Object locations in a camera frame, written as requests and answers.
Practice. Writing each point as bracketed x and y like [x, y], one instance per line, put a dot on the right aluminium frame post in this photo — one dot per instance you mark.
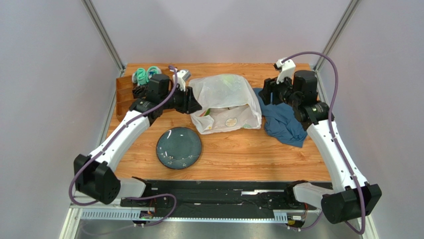
[343, 22]

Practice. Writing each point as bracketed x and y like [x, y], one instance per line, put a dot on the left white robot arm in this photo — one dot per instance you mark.
[94, 173]

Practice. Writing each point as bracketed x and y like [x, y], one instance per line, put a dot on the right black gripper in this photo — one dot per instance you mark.
[273, 91]

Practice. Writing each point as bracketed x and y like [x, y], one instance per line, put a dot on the wooden compartment tray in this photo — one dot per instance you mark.
[125, 85]

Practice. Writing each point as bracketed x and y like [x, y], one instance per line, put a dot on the white plastic bag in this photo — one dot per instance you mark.
[233, 103]

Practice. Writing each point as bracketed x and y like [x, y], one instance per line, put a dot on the green white rolled socks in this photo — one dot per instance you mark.
[142, 76]

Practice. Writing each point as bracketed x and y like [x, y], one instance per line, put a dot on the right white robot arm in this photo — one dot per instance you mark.
[351, 196]

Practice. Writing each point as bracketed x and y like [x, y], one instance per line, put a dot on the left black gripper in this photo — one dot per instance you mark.
[193, 105]

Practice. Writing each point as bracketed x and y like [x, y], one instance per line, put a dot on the dark blue ceramic plate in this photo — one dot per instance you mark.
[179, 148]

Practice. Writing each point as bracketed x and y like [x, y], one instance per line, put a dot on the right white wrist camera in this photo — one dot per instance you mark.
[286, 69]

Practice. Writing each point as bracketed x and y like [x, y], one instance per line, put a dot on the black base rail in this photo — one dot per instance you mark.
[218, 199]

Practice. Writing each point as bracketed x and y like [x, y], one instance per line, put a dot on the fake watermelon slice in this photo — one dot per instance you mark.
[205, 113]

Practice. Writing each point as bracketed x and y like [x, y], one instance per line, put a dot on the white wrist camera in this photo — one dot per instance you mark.
[180, 78]
[286, 69]

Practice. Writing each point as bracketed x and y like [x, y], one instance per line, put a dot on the left aluminium frame post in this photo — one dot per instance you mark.
[96, 19]

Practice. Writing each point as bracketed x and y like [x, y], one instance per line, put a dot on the aluminium frame post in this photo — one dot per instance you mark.
[96, 19]
[343, 22]

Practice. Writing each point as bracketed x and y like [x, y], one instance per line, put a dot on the blue cloth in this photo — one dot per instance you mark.
[281, 124]

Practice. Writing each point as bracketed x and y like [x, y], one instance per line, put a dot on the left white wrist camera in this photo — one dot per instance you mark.
[180, 78]

